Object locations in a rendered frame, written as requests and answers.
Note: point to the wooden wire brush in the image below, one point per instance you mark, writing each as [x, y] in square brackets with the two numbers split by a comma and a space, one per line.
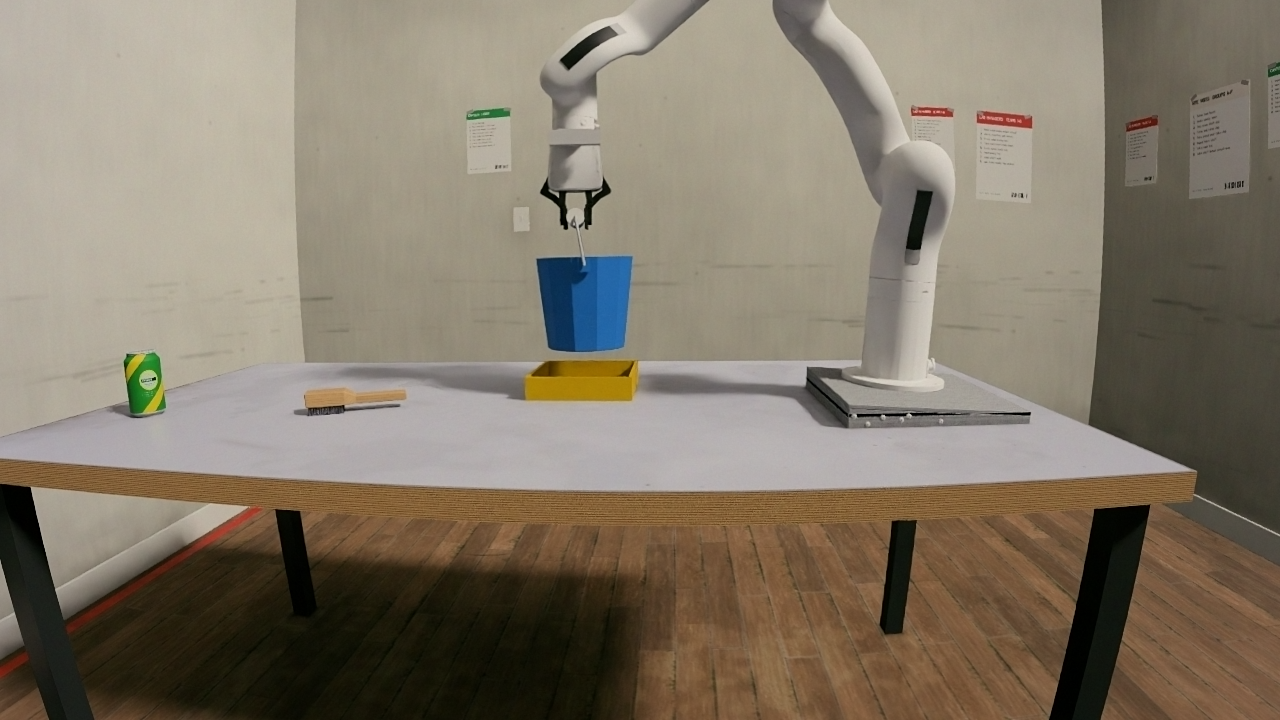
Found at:
[333, 401]

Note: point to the green and yellow drink can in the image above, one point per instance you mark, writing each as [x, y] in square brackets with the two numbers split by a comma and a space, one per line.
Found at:
[144, 383]

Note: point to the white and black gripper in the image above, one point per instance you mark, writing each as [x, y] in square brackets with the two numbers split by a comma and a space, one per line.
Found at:
[575, 170]

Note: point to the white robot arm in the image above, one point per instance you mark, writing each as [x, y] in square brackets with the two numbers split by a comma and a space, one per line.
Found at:
[917, 177]

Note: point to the yellow square tray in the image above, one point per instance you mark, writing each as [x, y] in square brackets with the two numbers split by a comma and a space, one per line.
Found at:
[583, 380]

